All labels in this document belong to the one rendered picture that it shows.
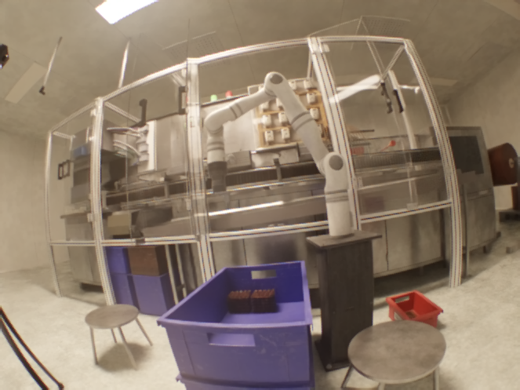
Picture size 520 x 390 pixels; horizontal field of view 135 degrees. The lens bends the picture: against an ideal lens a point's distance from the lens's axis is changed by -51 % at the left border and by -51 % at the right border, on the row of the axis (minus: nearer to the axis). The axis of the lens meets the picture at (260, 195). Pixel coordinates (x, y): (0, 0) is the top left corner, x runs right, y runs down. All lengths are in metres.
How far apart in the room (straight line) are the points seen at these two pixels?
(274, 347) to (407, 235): 1.38
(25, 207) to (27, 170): 0.76
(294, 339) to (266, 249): 1.06
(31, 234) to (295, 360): 5.22
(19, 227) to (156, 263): 4.10
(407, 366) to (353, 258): 0.43
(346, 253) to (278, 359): 0.44
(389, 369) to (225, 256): 1.30
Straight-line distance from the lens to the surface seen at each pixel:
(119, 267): 1.84
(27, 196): 5.42
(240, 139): 1.88
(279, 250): 1.53
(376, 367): 0.65
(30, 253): 5.37
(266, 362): 0.61
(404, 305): 1.39
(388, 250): 1.69
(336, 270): 0.82
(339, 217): 0.84
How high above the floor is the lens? 0.69
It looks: 4 degrees up
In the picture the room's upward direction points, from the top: 7 degrees counter-clockwise
